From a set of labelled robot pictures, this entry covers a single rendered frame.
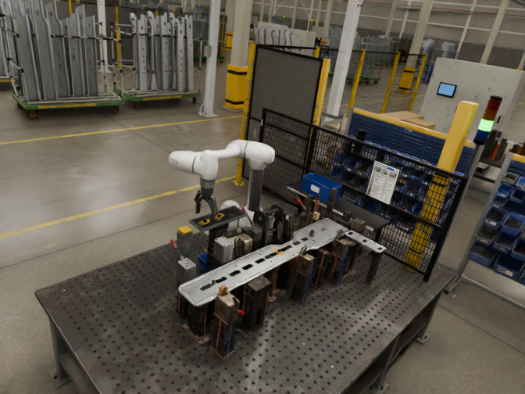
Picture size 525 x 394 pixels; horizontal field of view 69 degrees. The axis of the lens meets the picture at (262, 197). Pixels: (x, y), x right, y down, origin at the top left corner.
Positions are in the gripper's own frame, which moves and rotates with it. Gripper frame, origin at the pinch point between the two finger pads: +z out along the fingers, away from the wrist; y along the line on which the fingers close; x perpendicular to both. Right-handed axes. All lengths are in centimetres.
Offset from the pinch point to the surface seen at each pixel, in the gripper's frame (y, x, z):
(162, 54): -681, 428, 8
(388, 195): 57, 134, -3
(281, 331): 64, 9, 50
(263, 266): 39.6, 14.0, 19.7
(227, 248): 22.0, 0.1, 11.1
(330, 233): 43, 82, 19
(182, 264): 15.9, -27.7, 14.1
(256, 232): 18.7, 28.5, 12.1
